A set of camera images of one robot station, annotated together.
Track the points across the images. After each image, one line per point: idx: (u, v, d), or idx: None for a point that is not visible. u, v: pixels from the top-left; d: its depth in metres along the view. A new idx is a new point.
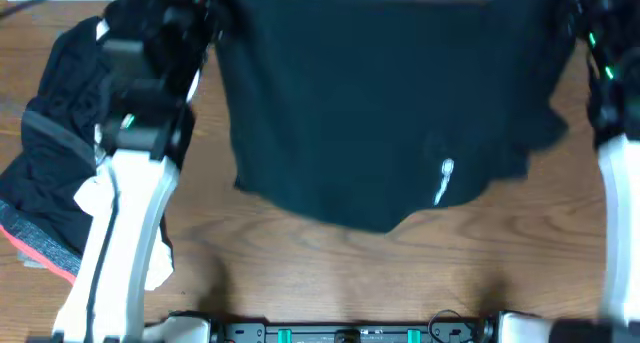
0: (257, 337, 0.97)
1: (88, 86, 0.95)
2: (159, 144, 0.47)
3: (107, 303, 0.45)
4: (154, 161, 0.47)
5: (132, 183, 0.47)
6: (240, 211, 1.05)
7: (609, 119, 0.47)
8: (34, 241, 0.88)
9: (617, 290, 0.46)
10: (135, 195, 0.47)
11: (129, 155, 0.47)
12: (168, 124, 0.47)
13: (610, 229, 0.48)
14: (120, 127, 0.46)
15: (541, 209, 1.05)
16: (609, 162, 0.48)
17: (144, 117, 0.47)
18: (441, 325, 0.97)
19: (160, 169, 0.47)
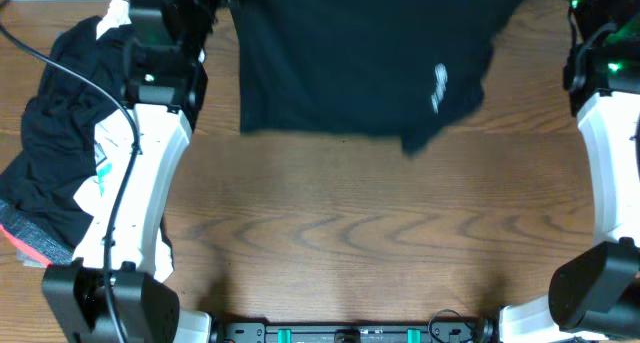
0: (256, 337, 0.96)
1: (88, 85, 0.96)
2: (176, 100, 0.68)
3: (123, 230, 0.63)
4: (170, 113, 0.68)
5: (152, 130, 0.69)
6: (241, 211, 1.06)
7: (578, 82, 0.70)
8: (34, 240, 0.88)
9: (601, 207, 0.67)
10: (153, 141, 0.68)
11: (153, 109, 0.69)
12: (184, 81, 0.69)
13: (592, 164, 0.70)
14: (145, 82, 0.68)
15: (540, 208, 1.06)
16: (583, 118, 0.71)
17: (166, 72, 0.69)
18: (440, 325, 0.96)
19: (176, 120, 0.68)
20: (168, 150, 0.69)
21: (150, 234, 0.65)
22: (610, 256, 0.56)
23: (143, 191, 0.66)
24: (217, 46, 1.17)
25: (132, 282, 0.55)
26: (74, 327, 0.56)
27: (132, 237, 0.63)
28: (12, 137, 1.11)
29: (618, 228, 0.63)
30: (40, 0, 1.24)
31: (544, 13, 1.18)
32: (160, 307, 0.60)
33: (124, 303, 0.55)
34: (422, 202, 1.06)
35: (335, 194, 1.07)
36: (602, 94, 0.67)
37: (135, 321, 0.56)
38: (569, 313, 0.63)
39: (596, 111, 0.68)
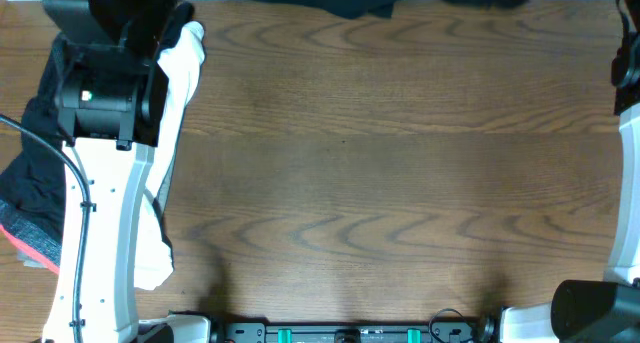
0: (257, 337, 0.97)
1: None
2: (128, 133, 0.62)
3: (91, 303, 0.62)
4: (122, 150, 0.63)
5: (101, 176, 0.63)
6: (241, 211, 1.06)
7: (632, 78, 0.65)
8: (34, 240, 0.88)
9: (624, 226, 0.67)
10: (105, 192, 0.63)
11: (100, 147, 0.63)
12: (132, 96, 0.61)
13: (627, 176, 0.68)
14: (84, 104, 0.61)
15: (540, 208, 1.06)
16: (627, 121, 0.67)
17: (105, 92, 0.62)
18: (440, 325, 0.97)
19: (131, 155, 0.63)
20: (126, 201, 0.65)
21: (122, 296, 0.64)
22: (617, 300, 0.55)
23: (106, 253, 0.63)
24: (216, 46, 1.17)
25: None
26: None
27: (98, 309, 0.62)
28: (13, 137, 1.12)
29: (633, 268, 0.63)
30: (40, 0, 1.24)
31: (544, 12, 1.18)
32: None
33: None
34: (422, 202, 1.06)
35: (335, 194, 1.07)
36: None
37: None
38: (569, 330, 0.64)
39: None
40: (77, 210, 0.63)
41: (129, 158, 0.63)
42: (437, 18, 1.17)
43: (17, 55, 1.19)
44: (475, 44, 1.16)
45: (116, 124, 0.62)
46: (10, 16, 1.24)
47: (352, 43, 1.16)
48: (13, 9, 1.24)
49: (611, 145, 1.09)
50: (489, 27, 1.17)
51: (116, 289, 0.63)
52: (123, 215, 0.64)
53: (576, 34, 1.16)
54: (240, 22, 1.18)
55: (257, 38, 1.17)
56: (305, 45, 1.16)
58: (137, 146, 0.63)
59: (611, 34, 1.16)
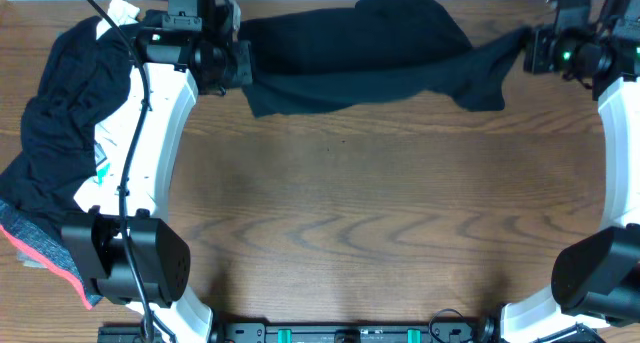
0: (257, 337, 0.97)
1: (88, 85, 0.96)
2: (183, 59, 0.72)
3: (137, 182, 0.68)
4: (176, 71, 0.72)
5: (161, 85, 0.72)
6: (241, 211, 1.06)
7: (604, 66, 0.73)
8: (34, 240, 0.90)
9: (611, 193, 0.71)
10: (161, 98, 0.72)
11: (163, 67, 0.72)
12: (190, 41, 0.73)
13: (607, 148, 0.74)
14: (155, 42, 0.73)
15: (540, 208, 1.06)
16: (604, 102, 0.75)
17: (171, 36, 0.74)
18: (441, 325, 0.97)
19: (183, 78, 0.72)
20: (177, 103, 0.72)
21: (162, 184, 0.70)
22: (617, 241, 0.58)
23: (154, 142, 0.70)
24: None
25: (145, 228, 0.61)
26: (94, 273, 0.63)
27: (142, 187, 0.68)
28: (13, 137, 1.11)
29: (626, 214, 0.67)
30: (41, 0, 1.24)
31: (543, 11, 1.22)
32: (172, 252, 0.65)
33: (140, 249, 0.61)
34: (422, 202, 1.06)
35: (335, 195, 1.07)
36: (625, 80, 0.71)
37: (150, 262, 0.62)
38: (570, 294, 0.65)
39: (618, 95, 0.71)
40: (136, 110, 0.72)
41: (182, 80, 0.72)
42: None
43: (16, 55, 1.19)
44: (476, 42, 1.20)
45: (173, 62, 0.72)
46: (9, 16, 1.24)
47: None
48: (14, 9, 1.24)
49: None
50: (489, 27, 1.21)
51: (159, 178, 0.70)
52: (173, 115, 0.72)
53: None
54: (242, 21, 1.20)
55: None
56: None
58: (189, 73, 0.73)
59: None
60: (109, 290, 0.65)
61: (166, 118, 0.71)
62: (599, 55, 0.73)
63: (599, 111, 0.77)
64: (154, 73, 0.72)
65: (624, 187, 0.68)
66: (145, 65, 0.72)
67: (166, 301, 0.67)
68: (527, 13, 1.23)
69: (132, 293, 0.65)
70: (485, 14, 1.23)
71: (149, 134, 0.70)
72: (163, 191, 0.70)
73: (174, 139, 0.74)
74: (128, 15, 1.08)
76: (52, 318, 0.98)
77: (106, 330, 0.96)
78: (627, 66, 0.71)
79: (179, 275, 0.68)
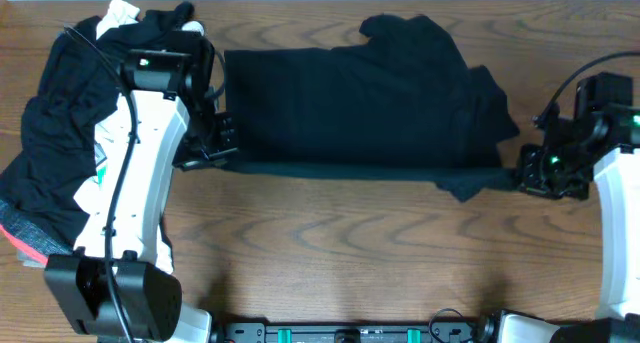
0: (257, 337, 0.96)
1: (88, 84, 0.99)
2: (172, 85, 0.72)
3: (123, 221, 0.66)
4: (167, 99, 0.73)
5: (150, 115, 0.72)
6: (241, 211, 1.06)
7: (600, 132, 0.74)
8: (34, 241, 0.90)
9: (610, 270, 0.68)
10: (150, 129, 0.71)
11: (153, 95, 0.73)
12: (180, 68, 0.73)
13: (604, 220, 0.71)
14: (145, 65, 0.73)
15: (541, 208, 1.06)
16: (601, 172, 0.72)
17: (158, 62, 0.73)
18: (441, 325, 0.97)
19: (172, 106, 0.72)
20: (167, 134, 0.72)
21: (150, 220, 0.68)
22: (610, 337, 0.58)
23: (142, 176, 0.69)
24: (216, 45, 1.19)
25: (132, 272, 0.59)
26: (79, 313, 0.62)
27: (130, 224, 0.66)
28: (12, 136, 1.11)
29: (623, 302, 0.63)
30: (41, 0, 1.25)
31: (542, 11, 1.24)
32: (161, 293, 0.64)
33: (128, 290, 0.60)
34: (422, 202, 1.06)
35: (335, 194, 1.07)
36: (622, 150, 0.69)
37: (138, 306, 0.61)
38: None
39: (616, 169, 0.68)
40: (123, 144, 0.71)
41: (172, 108, 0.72)
42: (438, 18, 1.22)
43: (17, 55, 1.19)
44: (476, 42, 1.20)
45: (162, 89, 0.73)
46: (9, 16, 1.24)
47: (352, 42, 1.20)
48: (14, 9, 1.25)
49: None
50: (488, 26, 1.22)
51: (147, 212, 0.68)
52: (162, 146, 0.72)
53: (572, 32, 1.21)
54: (240, 21, 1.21)
55: (257, 38, 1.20)
56: (305, 44, 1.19)
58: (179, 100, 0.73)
59: (604, 34, 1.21)
60: (96, 330, 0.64)
61: (155, 148, 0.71)
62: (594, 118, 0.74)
63: (596, 179, 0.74)
64: (143, 102, 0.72)
65: (623, 266, 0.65)
66: (132, 93, 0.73)
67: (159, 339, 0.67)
68: (526, 12, 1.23)
69: (119, 333, 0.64)
70: (484, 14, 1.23)
71: (136, 169, 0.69)
72: (151, 227, 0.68)
73: (162, 171, 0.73)
74: (128, 15, 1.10)
76: (52, 318, 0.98)
77: None
78: (625, 134, 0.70)
79: (170, 313, 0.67)
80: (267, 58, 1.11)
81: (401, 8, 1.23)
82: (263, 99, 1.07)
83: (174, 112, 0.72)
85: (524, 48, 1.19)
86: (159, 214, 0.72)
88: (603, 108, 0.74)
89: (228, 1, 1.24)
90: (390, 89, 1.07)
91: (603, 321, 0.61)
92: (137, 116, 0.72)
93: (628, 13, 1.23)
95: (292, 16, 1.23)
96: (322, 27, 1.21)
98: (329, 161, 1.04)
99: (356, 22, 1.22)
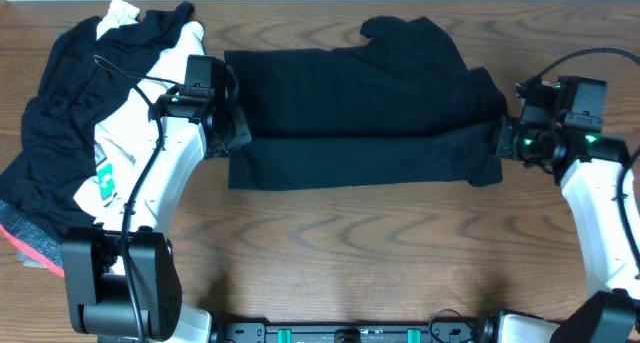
0: (257, 337, 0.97)
1: (88, 85, 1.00)
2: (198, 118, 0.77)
3: (142, 202, 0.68)
4: (190, 124, 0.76)
5: (175, 128, 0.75)
6: (241, 211, 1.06)
7: (560, 154, 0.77)
8: (34, 240, 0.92)
9: (592, 258, 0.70)
10: (174, 141, 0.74)
11: (179, 119, 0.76)
12: (206, 106, 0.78)
13: (580, 227, 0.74)
14: (173, 104, 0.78)
15: (540, 208, 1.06)
16: (568, 188, 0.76)
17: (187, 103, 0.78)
18: (440, 325, 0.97)
19: (194, 129, 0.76)
20: (188, 147, 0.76)
21: (164, 211, 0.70)
22: (606, 307, 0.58)
23: (162, 172, 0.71)
24: (216, 44, 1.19)
25: (145, 243, 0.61)
26: (83, 293, 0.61)
27: (148, 208, 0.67)
28: (13, 136, 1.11)
29: (610, 278, 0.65)
30: (41, 0, 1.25)
31: (541, 10, 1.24)
32: (167, 277, 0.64)
33: (141, 263, 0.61)
34: (422, 203, 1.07)
35: (335, 194, 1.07)
36: (581, 161, 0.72)
37: (145, 282, 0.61)
38: None
39: (579, 177, 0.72)
40: (148, 150, 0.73)
41: (193, 129, 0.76)
42: (438, 18, 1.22)
43: (17, 55, 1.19)
44: (476, 42, 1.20)
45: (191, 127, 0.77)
46: (10, 16, 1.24)
47: (352, 42, 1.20)
48: (15, 9, 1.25)
49: None
50: (488, 26, 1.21)
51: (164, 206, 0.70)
52: (183, 157, 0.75)
53: (572, 32, 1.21)
54: (240, 21, 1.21)
55: (257, 38, 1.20)
56: (304, 44, 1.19)
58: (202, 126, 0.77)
59: (604, 34, 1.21)
60: (95, 322, 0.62)
61: (175, 158, 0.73)
62: (555, 142, 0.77)
63: (563, 193, 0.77)
64: (172, 122, 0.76)
65: (601, 249, 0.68)
66: (165, 119, 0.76)
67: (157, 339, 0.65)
68: (526, 12, 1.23)
69: (119, 326, 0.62)
70: (484, 13, 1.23)
71: (157, 170, 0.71)
72: (164, 217, 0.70)
73: (179, 179, 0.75)
74: (128, 15, 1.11)
76: (52, 318, 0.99)
77: None
78: (583, 150, 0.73)
79: (169, 311, 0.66)
80: (264, 58, 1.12)
81: (400, 7, 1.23)
82: (261, 100, 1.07)
83: (195, 133, 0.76)
85: (524, 48, 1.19)
86: (171, 216, 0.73)
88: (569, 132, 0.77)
89: (228, 1, 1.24)
90: (390, 92, 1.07)
91: (605, 294, 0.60)
92: (165, 130, 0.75)
93: (627, 13, 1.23)
95: (292, 16, 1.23)
96: (322, 27, 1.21)
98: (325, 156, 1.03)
99: (356, 22, 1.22)
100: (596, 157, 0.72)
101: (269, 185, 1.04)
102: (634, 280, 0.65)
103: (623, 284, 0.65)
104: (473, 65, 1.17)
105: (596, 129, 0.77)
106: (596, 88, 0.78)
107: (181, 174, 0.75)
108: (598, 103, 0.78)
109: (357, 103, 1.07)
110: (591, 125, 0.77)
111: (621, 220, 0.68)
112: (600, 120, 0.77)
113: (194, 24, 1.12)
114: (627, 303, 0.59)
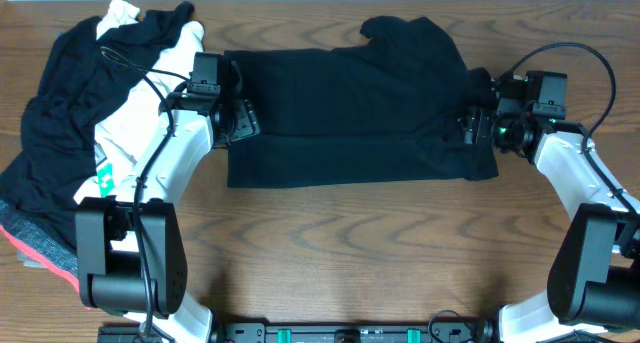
0: (257, 337, 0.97)
1: (88, 85, 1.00)
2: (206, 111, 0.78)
3: (154, 179, 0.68)
4: (200, 116, 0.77)
5: (185, 120, 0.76)
6: (241, 211, 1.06)
7: (529, 139, 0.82)
8: (34, 240, 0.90)
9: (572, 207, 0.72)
10: (183, 129, 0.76)
11: (188, 112, 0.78)
12: (214, 103, 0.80)
13: (559, 191, 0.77)
14: (184, 99, 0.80)
15: (541, 209, 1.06)
16: (541, 159, 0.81)
17: (196, 99, 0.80)
18: (440, 325, 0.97)
19: (203, 120, 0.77)
20: (197, 134, 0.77)
21: (175, 190, 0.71)
22: (592, 217, 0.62)
23: (173, 154, 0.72)
24: (216, 45, 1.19)
25: (156, 213, 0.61)
26: (93, 265, 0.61)
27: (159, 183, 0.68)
28: (13, 136, 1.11)
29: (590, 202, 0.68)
30: None
31: (541, 10, 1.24)
32: (175, 251, 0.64)
33: (151, 231, 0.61)
34: (422, 203, 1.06)
35: (335, 194, 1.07)
36: (548, 134, 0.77)
37: (154, 251, 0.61)
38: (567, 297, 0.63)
39: (545, 146, 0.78)
40: (159, 135, 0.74)
41: (202, 120, 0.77)
42: (439, 17, 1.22)
43: (17, 55, 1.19)
44: (477, 42, 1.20)
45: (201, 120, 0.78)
46: (9, 15, 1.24)
47: (352, 42, 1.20)
48: (14, 9, 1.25)
49: (606, 146, 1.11)
50: (488, 26, 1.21)
51: (173, 184, 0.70)
52: (192, 143, 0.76)
53: (572, 32, 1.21)
54: (240, 21, 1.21)
55: (257, 38, 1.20)
56: (305, 44, 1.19)
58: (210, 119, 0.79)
59: (604, 35, 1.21)
60: (103, 295, 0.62)
61: (186, 142, 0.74)
62: (524, 128, 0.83)
63: (541, 169, 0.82)
64: (183, 113, 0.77)
65: (579, 191, 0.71)
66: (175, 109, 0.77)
67: (162, 313, 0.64)
68: (526, 12, 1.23)
69: (126, 297, 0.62)
70: (484, 14, 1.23)
71: (167, 153, 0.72)
72: (175, 196, 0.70)
73: (187, 166, 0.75)
74: (128, 15, 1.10)
76: (52, 318, 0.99)
77: (106, 330, 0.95)
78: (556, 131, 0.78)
79: (176, 285, 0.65)
80: (265, 58, 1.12)
81: (400, 7, 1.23)
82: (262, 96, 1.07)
83: (204, 124, 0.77)
85: (524, 48, 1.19)
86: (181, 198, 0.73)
88: (536, 117, 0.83)
89: (228, 1, 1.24)
90: (393, 91, 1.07)
91: (588, 206, 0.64)
92: (176, 120, 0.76)
93: (626, 12, 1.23)
95: (292, 16, 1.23)
96: (323, 27, 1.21)
98: (326, 148, 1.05)
99: (356, 21, 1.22)
100: (561, 131, 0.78)
101: (268, 183, 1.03)
102: (610, 199, 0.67)
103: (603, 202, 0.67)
104: (473, 65, 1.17)
105: (560, 116, 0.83)
106: (558, 78, 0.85)
107: (190, 158, 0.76)
108: (563, 93, 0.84)
109: (357, 99, 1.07)
110: (556, 113, 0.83)
111: (587, 163, 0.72)
112: (564, 108, 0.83)
113: (194, 23, 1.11)
114: (611, 214, 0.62)
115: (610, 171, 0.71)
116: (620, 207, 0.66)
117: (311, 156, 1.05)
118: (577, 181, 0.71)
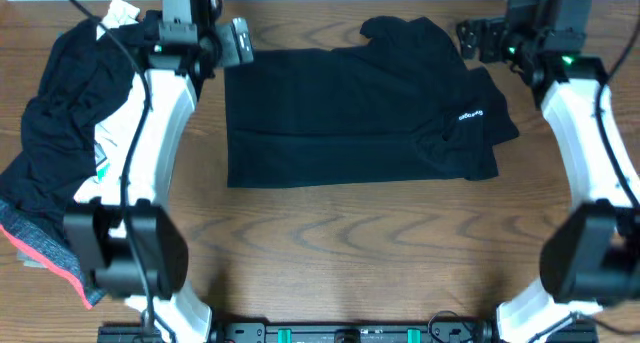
0: (257, 337, 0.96)
1: (88, 85, 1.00)
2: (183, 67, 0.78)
3: (137, 174, 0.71)
4: (178, 77, 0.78)
5: (161, 89, 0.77)
6: (241, 211, 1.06)
7: (540, 78, 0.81)
8: (34, 240, 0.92)
9: (574, 176, 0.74)
10: (162, 100, 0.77)
11: (166, 73, 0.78)
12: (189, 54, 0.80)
13: (561, 147, 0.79)
14: (156, 52, 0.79)
15: (540, 209, 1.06)
16: (548, 109, 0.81)
17: (170, 48, 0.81)
18: (440, 325, 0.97)
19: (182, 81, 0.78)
20: (176, 105, 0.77)
21: (161, 175, 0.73)
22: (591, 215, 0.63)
23: (155, 139, 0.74)
24: None
25: (146, 214, 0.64)
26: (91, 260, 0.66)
27: (144, 180, 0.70)
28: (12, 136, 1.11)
29: (594, 189, 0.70)
30: (42, 0, 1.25)
31: None
32: (168, 238, 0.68)
33: (143, 232, 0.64)
34: (422, 203, 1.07)
35: (335, 194, 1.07)
36: (561, 82, 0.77)
37: (149, 248, 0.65)
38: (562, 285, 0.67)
39: (558, 96, 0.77)
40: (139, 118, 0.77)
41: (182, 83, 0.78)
42: (439, 17, 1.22)
43: (18, 56, 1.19)
44: None
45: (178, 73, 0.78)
46: (10, 16, 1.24)
47: (351, 41, 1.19)
48: (15, 10, 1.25)
49: None
50: None
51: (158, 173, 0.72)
52: (173, 114, 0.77)
53: None
54: None
55: (257, 37, 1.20)
56: (304, 44, 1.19)
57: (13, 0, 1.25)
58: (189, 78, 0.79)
59: (603, 35, 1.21)
60: (107, 283, 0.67)
61: (165, 115, 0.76)
62: (535, 67, 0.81)
63: (545, 118, 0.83)
64: (157, 74, 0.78)
65: (584, 168, 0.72)
66: (149, 72, 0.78)
67: (165, 293, 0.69)
68: None
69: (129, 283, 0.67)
70: (484, 14, 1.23)
71: (147, 138, 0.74)
72: (162, 181, 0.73)
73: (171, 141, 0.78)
74: (128, 15, 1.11)
76: (52, 318, 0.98)
77: (106, 329, 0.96)
78: (561, 72, 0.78)
79: (174, 269, 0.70)
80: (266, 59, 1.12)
81: (400, 8, 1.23)
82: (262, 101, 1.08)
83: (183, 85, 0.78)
85: None
86: (169, 176, 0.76)
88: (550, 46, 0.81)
89: (227, 1, 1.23)
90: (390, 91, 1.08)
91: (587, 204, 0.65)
92: (151, 88, 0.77)
93: (625, 14, 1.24)
95: (292, 16, 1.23)
96: (323, 27, 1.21)
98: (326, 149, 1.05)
99: (356, 21, 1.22)
100: (579, 70, 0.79)
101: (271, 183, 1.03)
102: (615, 189, 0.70)
103: (606, 194, 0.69)
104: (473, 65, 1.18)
105: (575, 44, 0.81)
106: None
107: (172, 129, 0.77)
108: (582, 17, 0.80)
109: (358, 102, 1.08)
110: (573, 41, 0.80)
111: (598, 131, 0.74)
112: (582, 35, 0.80)
113: None
114: (608, 210, 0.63)
115: (616, 147, 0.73)
116: (622, 201, 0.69)
117: (313, 156, 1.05)
118: (584, 156, 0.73)
